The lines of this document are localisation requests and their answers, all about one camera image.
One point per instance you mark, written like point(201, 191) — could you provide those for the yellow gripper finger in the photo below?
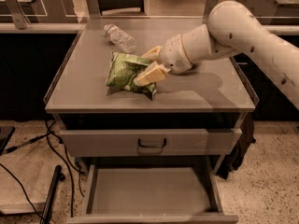
point(155, 72)
point(152, 54)

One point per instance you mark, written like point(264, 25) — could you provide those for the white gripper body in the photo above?
point(173, 55)

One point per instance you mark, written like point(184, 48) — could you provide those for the green jalapeno chip bag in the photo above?
point(124, 68)

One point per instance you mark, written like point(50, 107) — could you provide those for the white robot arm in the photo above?
point(230, 29)

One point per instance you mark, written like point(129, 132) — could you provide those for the grey drawer cabinet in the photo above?
point(212, 95)

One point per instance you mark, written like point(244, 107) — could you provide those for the grey top drawer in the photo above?
point(123, 143)

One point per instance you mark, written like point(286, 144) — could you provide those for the open grey middle drawer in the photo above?
point(185, 194)

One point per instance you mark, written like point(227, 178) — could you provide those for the clear plastic water bottle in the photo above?
point(118, 37)

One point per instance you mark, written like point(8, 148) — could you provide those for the black bar on floor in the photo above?
point(56, 178)

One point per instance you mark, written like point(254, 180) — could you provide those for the dark device at left edge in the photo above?
point(5, 134)

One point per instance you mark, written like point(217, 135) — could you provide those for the black drawer handle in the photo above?
point(152, 145)

